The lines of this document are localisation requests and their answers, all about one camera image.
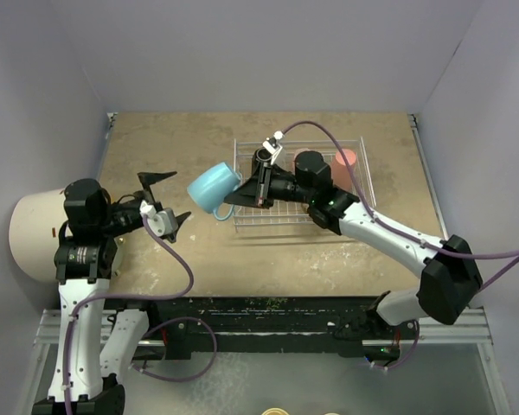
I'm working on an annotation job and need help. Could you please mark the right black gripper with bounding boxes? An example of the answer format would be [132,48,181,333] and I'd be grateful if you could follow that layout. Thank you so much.
[227,161,315,209]

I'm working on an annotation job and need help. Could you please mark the light blue ceramic mug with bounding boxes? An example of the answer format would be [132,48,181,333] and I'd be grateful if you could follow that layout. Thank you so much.
[187,163,241,221]

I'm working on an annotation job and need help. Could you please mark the black hexagonal ceramic mug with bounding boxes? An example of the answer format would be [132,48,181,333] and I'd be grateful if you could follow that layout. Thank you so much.
[251,147,272,176]

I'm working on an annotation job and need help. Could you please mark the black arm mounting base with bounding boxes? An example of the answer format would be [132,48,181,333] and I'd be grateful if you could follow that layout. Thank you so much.
[105,297,415,361]

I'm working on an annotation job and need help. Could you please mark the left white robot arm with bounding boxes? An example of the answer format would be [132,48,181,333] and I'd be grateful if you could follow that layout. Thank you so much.
[31,172,189,414]

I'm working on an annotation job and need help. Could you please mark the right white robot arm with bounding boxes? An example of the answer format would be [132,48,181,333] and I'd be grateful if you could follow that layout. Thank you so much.
[224,150,482,338]

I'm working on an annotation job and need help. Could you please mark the salmon tall tumbler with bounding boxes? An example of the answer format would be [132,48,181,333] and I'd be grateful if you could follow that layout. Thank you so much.
[330,149,356,192]

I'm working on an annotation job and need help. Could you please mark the large cream cylindrical bucket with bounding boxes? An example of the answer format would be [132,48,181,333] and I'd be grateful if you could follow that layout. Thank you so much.
[9,188,67,283]

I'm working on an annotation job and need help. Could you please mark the white wire dish rack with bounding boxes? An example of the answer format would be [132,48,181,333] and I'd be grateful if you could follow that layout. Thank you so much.
[233,137,377,231]

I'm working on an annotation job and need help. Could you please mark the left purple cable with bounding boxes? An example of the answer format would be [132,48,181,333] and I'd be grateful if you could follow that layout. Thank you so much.
[62,214,217,415]

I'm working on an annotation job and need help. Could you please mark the purple cable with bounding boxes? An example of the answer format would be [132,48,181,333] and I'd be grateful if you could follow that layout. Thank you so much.
[62,214,217,415]
[280,120,519,373]

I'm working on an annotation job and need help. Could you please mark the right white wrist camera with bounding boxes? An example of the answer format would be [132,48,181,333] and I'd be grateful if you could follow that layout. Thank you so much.
[262,131,285,164]

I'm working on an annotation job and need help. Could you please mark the right aluminium table rail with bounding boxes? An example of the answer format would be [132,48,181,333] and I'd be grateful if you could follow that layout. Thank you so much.
[407,113,449,240]

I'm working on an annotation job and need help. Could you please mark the aluminium front frame rail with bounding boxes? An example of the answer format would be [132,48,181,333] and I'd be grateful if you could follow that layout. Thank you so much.
[34,310,492,353]

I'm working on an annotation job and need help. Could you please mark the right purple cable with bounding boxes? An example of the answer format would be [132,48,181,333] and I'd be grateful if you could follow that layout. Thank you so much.
[280,120,519,373]

